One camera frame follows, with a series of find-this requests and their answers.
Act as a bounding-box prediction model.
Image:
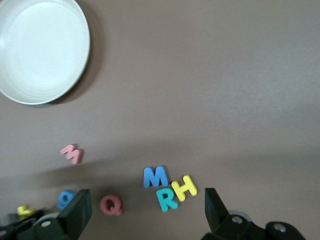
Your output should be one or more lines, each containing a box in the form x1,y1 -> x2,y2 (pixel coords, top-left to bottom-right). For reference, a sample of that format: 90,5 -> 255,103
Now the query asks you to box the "teal uppercase R letter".
156,187 -> 179,213

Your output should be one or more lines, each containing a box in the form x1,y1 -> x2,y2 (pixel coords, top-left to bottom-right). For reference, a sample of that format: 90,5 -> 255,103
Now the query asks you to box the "red lowercase w letter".
59,143 -> 84,165

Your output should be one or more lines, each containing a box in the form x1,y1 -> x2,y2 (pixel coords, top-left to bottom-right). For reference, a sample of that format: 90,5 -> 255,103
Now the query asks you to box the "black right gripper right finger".
201,187 -> 307,240

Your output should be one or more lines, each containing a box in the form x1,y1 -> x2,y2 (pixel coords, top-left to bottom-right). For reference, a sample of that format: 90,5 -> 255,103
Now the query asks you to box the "yellow uppercase H letter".
171,174 -> 198,202

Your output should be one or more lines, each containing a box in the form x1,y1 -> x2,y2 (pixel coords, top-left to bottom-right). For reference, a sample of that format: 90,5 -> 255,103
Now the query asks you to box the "red uppercase Q letter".
99,193 -> 124,216

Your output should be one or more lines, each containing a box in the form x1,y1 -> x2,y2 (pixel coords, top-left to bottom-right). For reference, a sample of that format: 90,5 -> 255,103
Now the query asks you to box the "yellow lowercase h letter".
16,204 -> 36,219

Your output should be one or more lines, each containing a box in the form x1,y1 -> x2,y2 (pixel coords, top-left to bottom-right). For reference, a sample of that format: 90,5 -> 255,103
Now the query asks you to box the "blue lowercase g letter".
56,189 -> 77,211

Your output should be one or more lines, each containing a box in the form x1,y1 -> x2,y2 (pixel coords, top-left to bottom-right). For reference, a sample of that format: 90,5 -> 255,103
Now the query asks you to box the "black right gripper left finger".
0,188 -> 92,240

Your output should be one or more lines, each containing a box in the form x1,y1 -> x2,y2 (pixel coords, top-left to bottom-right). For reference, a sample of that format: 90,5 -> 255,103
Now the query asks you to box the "blue uppercase M letter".
143,164 -> 169,188

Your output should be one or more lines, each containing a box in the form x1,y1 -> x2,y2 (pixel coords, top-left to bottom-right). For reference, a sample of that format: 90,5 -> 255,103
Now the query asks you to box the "cream plate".
0,0 -> 91,106

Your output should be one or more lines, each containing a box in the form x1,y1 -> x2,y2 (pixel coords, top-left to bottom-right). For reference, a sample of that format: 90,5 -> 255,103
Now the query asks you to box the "brown table cover sheet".
0,0 -> 320,240

